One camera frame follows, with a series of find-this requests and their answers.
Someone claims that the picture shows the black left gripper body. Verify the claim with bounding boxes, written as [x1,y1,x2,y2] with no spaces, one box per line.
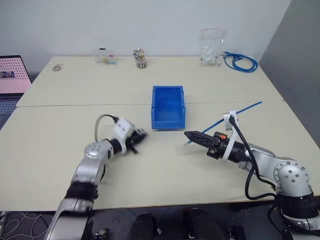
[126,129,146,151]

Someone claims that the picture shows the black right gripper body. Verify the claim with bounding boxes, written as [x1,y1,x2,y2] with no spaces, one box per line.
[205,131,230,160]

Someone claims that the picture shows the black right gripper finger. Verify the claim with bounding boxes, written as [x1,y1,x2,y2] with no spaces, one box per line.
[183,130,216,144]
[185,134,215,152]

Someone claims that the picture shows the straight blue network cable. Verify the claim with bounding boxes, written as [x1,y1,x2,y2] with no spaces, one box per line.
[183,100,264,147]

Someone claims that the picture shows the blue plastic bin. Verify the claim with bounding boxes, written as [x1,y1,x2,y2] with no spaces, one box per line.
[150,85,187,131]

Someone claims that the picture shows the jar of colourful beads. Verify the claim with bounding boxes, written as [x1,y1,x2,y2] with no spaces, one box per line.
[132,48,149,70]

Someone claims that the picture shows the dark rounded shape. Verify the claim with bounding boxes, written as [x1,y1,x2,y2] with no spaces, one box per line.
[126,212,161,240]
[181,208,224,240]

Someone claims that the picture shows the clear box of colourful bits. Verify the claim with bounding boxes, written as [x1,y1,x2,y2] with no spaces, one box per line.
[94,47,119,66]

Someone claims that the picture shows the clear bag of white couplers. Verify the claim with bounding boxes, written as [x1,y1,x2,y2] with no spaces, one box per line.
[198,27,227,68]

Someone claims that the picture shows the open laptop with pink screen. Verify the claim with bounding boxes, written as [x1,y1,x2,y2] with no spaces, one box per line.
[0,55,33,131]

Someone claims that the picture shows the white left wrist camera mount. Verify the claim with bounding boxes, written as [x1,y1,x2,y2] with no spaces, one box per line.
[111,116,138,154]

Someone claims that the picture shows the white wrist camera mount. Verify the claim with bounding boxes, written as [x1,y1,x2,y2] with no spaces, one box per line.
[221,109,241,164]
[111,116,138,154]

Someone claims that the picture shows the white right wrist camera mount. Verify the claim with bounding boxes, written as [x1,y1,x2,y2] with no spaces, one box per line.
[221,109,241,164]

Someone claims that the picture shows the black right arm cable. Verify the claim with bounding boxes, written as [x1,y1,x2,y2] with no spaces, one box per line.
[228,115,278,201]

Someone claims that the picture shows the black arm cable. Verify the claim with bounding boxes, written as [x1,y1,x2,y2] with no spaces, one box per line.
[94,114,120,143]
[228,115,278,201]

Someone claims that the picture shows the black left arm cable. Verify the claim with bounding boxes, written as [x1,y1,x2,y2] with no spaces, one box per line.
[94,114,120,143]

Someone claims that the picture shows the coiled blue network cable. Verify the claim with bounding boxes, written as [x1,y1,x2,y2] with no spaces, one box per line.
[222,50,259,74]

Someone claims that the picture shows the white floor cables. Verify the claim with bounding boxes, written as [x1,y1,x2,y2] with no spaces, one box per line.
[0,210,52,240]

